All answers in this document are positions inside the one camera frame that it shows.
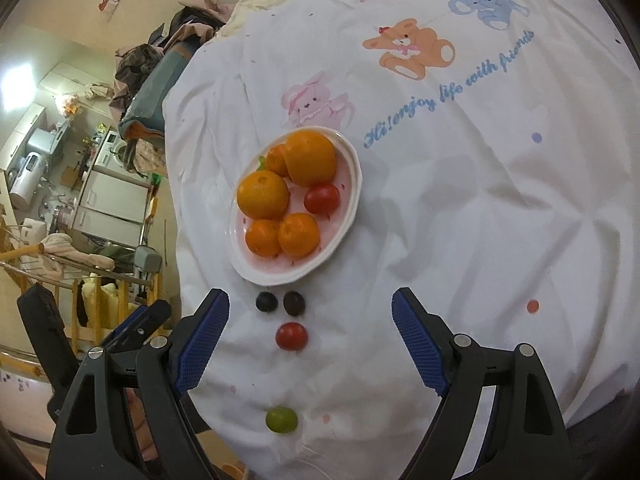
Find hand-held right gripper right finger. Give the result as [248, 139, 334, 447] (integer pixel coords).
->
[391, 287, 573, 480]

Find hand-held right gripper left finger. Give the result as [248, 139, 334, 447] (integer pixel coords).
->
[50, 287, 231, 480]

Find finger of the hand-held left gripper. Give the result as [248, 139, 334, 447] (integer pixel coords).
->
[102, 300, 173, 358]
[16, 284, 77, 395]

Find red cherry tomato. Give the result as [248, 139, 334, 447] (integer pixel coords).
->
[275, 322, 309, 352]
[304, 183, 341, 216]

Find green cherry tomato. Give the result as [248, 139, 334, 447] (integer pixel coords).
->
[265, 406, 299, 434]

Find small mandarin orange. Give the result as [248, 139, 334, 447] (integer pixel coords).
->
[278, 212, 321, 260]
[265, 143, 291, 177]
[245, 218, 282, 258]

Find pink strawberry print bowl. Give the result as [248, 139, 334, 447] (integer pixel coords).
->
[229, 126, 362, 282]

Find large orange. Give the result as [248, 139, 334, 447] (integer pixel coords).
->
[237, 170, 291, 220]
[284, 130, 337, 187]

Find person's left hand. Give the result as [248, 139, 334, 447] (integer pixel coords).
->
[124, 387, 157, 461]

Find yellow wooden rack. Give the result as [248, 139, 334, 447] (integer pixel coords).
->
[0, 240, 166, 376]

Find grey stool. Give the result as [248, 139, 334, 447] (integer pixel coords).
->
[134, 245, 163, 286]

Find beige towel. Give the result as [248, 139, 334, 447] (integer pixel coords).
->
[37, 232, 116, 271]

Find white kitchen cabinet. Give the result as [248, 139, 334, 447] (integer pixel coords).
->
[72, 167, 151, 248]

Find white cartoon animal print blanket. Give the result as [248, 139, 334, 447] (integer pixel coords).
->
[162, 0, 640, 480]

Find white water heater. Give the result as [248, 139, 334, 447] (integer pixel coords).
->
[10, 152, 48, 208]

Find white washing machine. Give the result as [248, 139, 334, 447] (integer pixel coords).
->
[97, 130, 131, 173]

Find range hood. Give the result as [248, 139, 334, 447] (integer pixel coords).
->
[27, 127, 63, 156]

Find grey-blue cushion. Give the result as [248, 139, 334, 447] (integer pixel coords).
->
[120, 40, 201, 141]

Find hanging beige cloth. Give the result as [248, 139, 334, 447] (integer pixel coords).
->
[82, 82, 116, 101]

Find pile of clothes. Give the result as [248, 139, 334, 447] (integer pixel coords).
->
[112, 0, 236, 111]

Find bright window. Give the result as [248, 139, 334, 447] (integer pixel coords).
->
[0, 62, 33, 116]

